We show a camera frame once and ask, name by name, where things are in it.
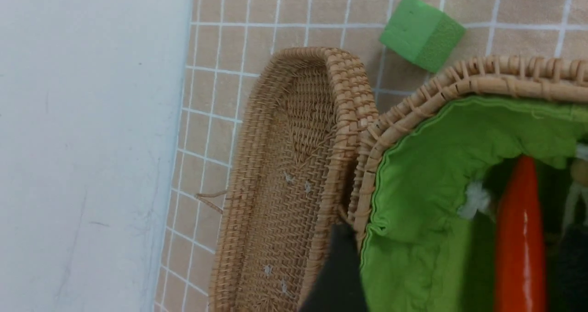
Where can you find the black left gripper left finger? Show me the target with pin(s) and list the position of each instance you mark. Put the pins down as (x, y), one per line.
(338, 287)

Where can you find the orange toy carrot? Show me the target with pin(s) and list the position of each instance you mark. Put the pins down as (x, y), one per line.
(519, 259)

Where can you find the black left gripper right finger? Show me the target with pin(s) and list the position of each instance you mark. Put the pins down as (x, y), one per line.
(568, 272)

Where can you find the checkered beige tablecloth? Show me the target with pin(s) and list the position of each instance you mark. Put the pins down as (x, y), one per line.
(230, 41)

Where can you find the woven wicker basket green lining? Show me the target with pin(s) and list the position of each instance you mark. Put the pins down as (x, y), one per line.
(433, 169)

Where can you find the green foam cube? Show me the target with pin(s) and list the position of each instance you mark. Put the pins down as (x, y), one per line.
(422, 34)

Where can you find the woven wicker basket lid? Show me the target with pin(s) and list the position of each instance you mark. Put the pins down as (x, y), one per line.
(291, 178)

